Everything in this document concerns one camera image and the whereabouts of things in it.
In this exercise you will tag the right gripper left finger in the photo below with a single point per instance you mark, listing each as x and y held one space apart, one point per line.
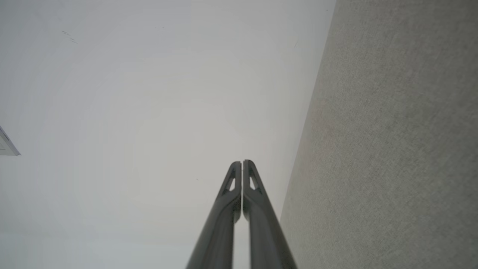
220 231

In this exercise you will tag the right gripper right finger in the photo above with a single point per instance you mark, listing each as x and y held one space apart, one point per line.
265 235

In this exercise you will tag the grey fabric sofa surface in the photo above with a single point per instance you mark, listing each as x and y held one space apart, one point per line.
392 149

